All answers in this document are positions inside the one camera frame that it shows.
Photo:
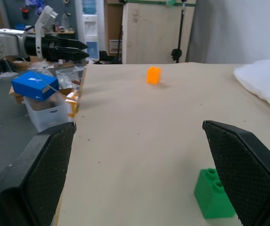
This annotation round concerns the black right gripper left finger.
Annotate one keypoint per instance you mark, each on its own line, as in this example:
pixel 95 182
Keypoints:
pixel 43 164

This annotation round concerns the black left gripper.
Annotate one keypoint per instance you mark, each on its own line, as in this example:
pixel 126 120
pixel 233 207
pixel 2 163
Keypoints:
pixel 48 48

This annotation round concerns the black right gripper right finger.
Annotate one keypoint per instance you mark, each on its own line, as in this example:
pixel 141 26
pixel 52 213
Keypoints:
pixel 243 169

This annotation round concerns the white water dispenser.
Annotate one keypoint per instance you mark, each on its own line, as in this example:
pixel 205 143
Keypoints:
pixel 90 37

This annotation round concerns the clear plastic bags pile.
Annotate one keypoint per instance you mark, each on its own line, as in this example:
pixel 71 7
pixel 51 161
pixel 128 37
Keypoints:
pixel 66 75

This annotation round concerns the green toy block cube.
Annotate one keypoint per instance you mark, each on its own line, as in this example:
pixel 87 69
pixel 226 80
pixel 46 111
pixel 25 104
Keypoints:
pixel 210 195

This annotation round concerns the brown wooden cabinet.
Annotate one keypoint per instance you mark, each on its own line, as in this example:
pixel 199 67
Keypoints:
pixel 112 23

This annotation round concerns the blue water dispenser bottle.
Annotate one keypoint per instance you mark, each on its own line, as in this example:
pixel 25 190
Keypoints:
pixel 90 6

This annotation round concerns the translucent plastic storage bin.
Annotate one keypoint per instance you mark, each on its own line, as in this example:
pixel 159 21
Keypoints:
pixel 47 113

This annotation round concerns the yellow orange carton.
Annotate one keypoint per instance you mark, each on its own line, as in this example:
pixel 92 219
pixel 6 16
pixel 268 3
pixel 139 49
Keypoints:
pixel 72 103

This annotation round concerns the blue cardboard box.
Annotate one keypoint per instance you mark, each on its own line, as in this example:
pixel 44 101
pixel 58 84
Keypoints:
pixel 32 84

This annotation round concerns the light plywood panel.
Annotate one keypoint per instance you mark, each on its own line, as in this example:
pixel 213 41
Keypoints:
pixel 153 35

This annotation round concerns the orange toy block cube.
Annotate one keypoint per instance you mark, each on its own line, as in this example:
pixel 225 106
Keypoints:
pixel 153 75

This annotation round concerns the white cloth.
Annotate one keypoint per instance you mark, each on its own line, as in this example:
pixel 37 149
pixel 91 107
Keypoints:
pixel 264 80

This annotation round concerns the black stand with pole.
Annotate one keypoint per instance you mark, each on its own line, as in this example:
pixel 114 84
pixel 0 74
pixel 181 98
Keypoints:
pixel 178 53

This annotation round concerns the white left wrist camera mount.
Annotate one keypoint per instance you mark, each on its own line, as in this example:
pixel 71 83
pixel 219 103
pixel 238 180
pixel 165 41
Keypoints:
pixel 45 16

